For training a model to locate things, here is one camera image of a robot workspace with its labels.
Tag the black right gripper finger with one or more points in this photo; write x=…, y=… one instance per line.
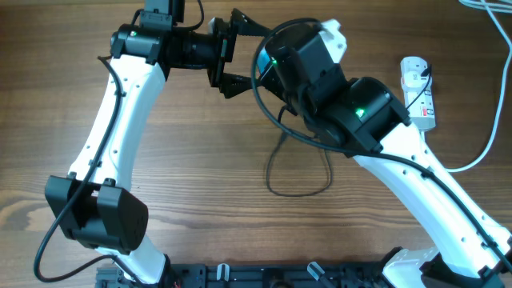
x=232, y=85
x=241, y=24

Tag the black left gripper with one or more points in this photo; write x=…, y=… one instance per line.
x=225, y=48

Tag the blue Galaxy S25 smartphone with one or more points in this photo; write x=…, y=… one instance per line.
x=263, y=62

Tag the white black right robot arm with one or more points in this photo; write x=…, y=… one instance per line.
x=298, y=61

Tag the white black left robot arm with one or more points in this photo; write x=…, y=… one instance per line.
x=93, y=204

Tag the white power strip socket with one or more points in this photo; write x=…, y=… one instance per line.
x=416, y=81

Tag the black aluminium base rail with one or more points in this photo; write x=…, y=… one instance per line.
x=345, y=275

